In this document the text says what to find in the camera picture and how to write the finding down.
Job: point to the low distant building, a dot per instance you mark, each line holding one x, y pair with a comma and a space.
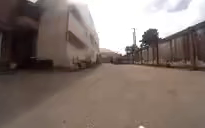
106, 55

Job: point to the grey concrete road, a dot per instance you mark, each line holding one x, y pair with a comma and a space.
116, 96

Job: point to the pole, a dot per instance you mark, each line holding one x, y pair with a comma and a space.
134, 36

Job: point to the white multi-storey building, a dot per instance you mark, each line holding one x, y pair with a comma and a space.
56, 36

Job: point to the tree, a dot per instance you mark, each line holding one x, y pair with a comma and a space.
149, 37

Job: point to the dark brown building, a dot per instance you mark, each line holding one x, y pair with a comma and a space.
10, 36

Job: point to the long wall with posts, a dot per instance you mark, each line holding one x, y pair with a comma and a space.
183, 46

